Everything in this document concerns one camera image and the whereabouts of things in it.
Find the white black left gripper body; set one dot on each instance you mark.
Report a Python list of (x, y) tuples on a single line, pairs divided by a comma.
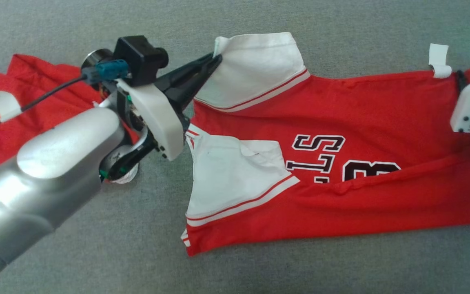
[(157, 118)]

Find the red jersey with white sleeves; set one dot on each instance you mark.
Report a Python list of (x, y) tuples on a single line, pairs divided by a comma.
[(382, 102)]

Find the grey sofa seat cushion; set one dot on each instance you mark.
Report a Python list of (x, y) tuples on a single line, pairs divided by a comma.
[(259, 273)]

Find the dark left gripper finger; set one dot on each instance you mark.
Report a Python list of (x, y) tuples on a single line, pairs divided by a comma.
[(198, 83), (190, 68)]

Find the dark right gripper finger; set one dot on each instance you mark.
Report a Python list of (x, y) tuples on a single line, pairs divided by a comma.
[(461, 81)]

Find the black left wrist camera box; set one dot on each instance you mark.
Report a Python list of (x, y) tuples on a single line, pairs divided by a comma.
[(139, 59)]

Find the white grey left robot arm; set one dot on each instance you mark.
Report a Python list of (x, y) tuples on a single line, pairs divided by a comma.
[(55, 163)]

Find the red shorts with white stripe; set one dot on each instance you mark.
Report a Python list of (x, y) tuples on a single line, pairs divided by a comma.
[(10, 139)]

